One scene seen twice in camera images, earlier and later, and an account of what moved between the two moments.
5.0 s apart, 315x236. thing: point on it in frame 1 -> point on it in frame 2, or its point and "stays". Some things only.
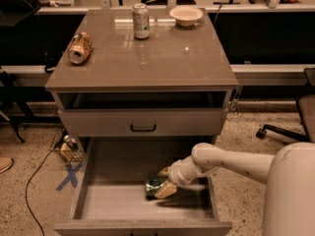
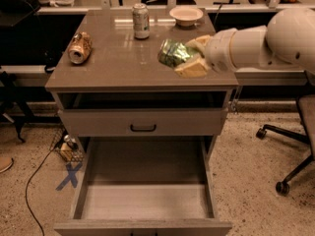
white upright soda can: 141,22 stays
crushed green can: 152,185 -> 173,53
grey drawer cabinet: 140,89 stays
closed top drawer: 141,122 stays
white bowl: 186,16 stays
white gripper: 177,174 -> 218,50
